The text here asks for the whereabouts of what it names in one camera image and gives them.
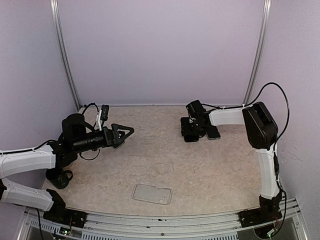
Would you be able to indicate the dark green mug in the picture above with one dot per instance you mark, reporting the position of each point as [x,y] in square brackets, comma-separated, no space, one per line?
[58,177]

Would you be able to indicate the aluminium frame post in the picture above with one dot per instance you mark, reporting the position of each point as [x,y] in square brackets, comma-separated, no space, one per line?
[54,5]
[259,50]

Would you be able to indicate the black phone case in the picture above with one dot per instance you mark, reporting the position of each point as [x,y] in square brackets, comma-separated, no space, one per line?
[191,138]

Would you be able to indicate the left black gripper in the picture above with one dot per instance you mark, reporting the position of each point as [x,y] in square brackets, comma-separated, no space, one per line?
[109,142]

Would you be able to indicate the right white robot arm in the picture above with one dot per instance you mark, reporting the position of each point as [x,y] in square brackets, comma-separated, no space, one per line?
[262,134]

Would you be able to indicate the clear plain phone case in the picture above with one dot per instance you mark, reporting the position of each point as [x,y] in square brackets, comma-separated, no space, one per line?
[152,194]

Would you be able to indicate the black phone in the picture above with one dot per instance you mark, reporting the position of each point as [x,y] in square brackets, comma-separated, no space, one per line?
[118,145]

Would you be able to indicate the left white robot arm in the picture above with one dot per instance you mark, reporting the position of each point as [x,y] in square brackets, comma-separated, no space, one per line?
[77,136]

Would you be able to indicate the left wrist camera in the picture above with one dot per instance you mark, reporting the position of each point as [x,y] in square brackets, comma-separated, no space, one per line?
[102,116]

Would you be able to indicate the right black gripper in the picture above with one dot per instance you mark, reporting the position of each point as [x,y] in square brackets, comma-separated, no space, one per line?
[202,132]

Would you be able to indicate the left aluminium frame post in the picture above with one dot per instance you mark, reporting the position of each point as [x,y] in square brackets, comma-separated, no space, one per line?
[54,5]

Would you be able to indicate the front aluminium rail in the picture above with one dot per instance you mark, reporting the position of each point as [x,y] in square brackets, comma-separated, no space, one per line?
[217,226]

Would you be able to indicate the right aluminium frame post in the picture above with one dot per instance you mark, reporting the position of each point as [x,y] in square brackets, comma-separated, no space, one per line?
[259,50]

